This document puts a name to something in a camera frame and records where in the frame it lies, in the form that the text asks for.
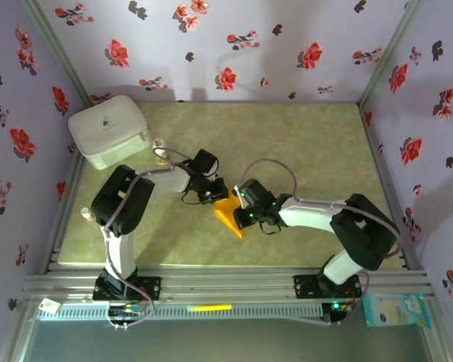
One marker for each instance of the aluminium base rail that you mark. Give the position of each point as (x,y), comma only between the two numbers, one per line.
(226,283)

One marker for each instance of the blue wet wipes packet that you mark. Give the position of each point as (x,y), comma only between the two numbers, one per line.
(396,311)

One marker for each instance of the orange paper sheet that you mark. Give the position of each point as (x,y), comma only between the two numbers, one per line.
(226,215)

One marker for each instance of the aluminium side rail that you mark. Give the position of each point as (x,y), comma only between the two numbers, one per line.
(60,226)
(379,151)

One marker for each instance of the white tag with red mark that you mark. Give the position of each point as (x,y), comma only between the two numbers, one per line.
(49,304)

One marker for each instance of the white zip pouch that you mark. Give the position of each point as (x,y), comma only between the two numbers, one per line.
(105,132)

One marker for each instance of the aluminium frame post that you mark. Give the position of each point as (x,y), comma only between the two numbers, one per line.
(390,53)
(58,53)

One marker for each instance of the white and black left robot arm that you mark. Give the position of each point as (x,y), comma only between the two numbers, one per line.
(170,179)

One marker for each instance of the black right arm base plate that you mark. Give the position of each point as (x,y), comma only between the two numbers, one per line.
(306,286)

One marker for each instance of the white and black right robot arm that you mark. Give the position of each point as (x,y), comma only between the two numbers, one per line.
(306,215)

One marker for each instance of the yellow marker pen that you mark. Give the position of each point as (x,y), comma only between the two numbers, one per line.
(209,307)

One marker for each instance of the small white vial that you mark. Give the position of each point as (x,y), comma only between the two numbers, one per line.
(86,213)

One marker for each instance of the white pill bottle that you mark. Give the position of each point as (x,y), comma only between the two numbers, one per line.
(158,142)

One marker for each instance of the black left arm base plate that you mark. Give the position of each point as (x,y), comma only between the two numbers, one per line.
(151,286)

